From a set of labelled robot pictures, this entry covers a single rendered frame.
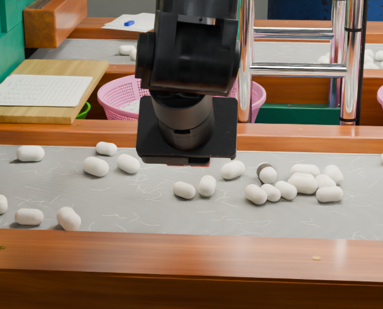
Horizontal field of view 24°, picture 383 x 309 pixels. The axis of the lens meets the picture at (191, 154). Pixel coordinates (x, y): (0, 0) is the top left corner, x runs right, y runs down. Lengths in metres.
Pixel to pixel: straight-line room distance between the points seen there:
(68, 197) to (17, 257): 0.22
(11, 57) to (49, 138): 0.33
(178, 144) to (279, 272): 0.16
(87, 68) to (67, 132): 0.30
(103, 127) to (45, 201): 0.21
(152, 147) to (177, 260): 0.12
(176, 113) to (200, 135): 0.07
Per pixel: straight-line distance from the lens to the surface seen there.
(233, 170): 1.13
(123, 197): 1.09
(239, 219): 1.03
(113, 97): 1.47
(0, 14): 1.53
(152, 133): 0.91
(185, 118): 0.83
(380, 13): 2.78
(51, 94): 1.38
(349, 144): 1.24
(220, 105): 0.92
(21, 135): 1.28
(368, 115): 1.57
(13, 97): 1.38
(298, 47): 1.85
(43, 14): 1.62
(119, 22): 1.95
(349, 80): 1.27
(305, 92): 1.55
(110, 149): 1.22
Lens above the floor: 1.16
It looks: 20 degrees down
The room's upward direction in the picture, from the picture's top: straight up
